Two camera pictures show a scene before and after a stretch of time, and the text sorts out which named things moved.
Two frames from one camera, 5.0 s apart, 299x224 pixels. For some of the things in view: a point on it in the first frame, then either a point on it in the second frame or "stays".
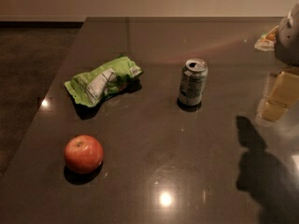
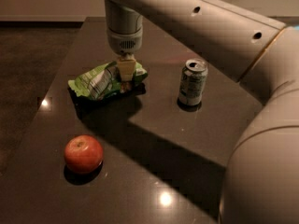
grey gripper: (288, 44) -> (124, 43)
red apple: (83, 154) stays
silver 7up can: (192, 82) stays
